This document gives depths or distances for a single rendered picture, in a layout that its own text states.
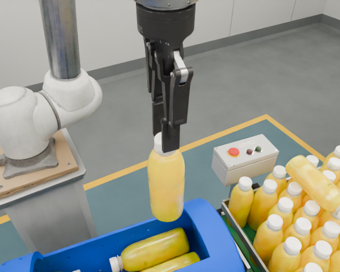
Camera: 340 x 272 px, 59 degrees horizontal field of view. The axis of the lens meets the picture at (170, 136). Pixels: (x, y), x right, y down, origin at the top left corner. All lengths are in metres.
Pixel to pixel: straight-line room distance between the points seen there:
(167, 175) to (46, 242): 0.92
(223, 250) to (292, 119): 2.60
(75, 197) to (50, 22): 0.64
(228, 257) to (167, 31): 0.47
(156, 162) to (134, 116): 2.49
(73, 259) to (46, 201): 0.39
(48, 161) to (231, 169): 0.64
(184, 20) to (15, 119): 0.77
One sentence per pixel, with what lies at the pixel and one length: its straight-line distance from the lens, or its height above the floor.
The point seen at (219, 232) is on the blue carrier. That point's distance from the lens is 0.68.
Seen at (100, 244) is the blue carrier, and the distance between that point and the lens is 0.85.
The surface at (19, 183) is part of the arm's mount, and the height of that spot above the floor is 1.02.
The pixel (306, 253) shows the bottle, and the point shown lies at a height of 1.06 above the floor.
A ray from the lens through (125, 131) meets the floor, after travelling 2.85.
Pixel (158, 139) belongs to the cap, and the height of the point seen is 1.46.
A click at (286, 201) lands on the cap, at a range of 0.94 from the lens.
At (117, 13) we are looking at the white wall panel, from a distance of 3.47.
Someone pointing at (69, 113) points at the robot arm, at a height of 1.17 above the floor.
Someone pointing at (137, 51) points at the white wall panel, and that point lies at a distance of 3.70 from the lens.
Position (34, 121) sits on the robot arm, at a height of 1.20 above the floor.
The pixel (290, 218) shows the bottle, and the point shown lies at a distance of 0.96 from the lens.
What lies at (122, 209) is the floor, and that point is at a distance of 2.25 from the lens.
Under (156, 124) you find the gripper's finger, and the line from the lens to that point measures 0.52.
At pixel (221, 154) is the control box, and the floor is 1.10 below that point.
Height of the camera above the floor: 1.81
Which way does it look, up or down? 41 degrees down
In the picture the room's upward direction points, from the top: straight up
